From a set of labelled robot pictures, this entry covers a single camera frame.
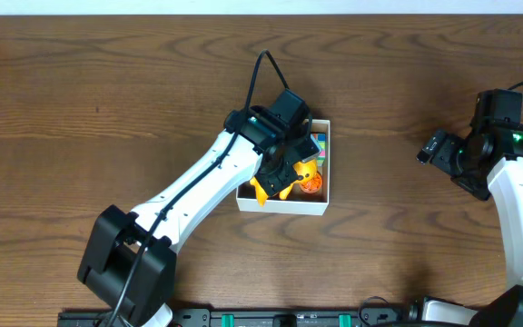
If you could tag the white cardboard box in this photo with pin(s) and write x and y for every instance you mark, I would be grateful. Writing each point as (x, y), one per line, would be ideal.
(298, 202)

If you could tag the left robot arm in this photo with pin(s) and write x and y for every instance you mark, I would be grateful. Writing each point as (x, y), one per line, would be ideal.
(130, 259)

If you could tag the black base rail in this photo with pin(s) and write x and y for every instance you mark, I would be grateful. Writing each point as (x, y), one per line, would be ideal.
(206, 318)

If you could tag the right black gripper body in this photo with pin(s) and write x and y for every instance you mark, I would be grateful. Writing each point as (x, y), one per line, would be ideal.
(446, 156)

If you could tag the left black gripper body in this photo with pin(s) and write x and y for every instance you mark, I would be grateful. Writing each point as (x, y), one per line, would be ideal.
(278, 173)

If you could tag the orange round plastic toy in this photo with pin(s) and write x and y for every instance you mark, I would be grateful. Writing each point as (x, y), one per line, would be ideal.
(313, 185)

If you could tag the yellow rubber figure toy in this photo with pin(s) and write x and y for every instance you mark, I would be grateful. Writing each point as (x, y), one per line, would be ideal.
(305, 172)

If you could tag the multicoloured puzzle cube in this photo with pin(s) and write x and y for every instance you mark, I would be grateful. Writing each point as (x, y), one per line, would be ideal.
(321, 140)

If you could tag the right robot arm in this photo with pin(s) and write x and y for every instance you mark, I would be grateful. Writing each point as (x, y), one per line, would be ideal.
(489, 165)

